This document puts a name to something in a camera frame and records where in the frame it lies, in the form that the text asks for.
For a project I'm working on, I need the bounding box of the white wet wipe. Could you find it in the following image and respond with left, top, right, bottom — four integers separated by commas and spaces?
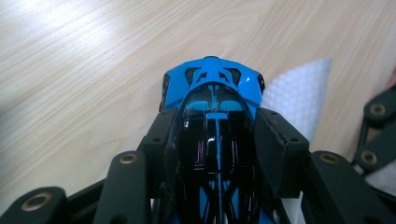
260, 57, 396, 224

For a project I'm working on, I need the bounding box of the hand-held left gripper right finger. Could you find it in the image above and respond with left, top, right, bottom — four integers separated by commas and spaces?
253, 106, 394, 224

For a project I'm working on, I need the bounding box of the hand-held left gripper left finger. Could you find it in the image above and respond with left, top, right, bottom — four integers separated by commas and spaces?
92, 108, 181, 224

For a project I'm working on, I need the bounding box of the blue toy car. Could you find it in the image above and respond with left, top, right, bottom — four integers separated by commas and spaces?
158, 55, 281, 224

